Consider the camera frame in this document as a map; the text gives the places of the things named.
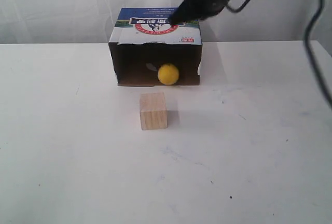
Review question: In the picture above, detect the wooden cube block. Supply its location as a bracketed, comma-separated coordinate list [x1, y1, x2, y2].
[140, 92, 168, 130]

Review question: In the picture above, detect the printed cardboard box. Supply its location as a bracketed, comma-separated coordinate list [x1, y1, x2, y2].
[108, 8, 202, 87]

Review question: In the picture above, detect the yellow tennis ball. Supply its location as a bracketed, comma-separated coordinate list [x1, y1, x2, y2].
[157, 64, 179, 86]

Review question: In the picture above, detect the black cable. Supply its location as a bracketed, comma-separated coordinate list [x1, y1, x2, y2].
[171, 0, 332, 103]

